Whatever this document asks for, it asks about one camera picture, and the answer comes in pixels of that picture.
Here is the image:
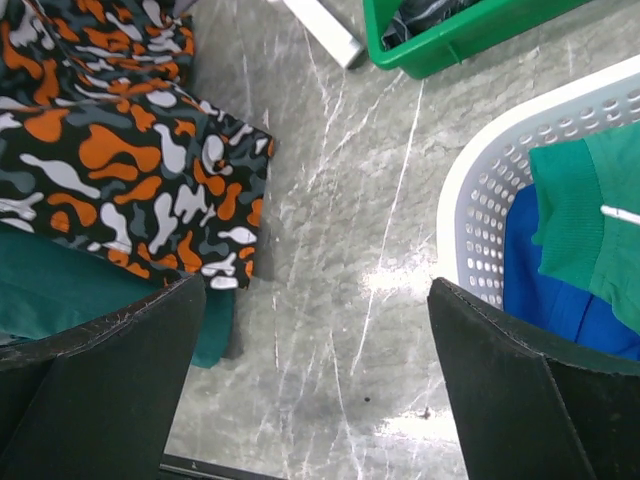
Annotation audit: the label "green jersey garment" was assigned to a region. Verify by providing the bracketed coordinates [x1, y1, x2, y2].
[529, 124, 639, 330]

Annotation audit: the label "white clothes rack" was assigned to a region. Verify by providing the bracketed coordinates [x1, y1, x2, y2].
[269, 0, 364, 70]

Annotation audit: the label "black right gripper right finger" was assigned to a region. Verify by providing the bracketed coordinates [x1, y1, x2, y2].
[428, 278, 639, 479]

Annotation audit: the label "green plastic tray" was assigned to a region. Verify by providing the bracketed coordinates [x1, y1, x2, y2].
[363, 0, 584, 79]

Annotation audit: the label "blue garment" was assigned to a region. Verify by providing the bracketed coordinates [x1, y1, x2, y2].
[503, 185, 639, 361]

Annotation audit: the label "white perforated laundry basket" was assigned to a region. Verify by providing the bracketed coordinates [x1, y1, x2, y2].
[436, 57, 639, 308]

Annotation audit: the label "dark teal shorts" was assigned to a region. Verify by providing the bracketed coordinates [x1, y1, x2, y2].
[0, 227, 236, 370]

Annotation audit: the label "orange camouflage shorts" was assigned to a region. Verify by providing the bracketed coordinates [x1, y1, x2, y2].
[1, 1, 275, 290]

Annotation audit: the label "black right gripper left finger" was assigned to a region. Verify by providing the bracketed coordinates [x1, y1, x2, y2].
[1, 276, 206, 479]

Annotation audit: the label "dark grey patterned shorts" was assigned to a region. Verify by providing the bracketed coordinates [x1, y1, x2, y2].
[381, 0, 479, 50]

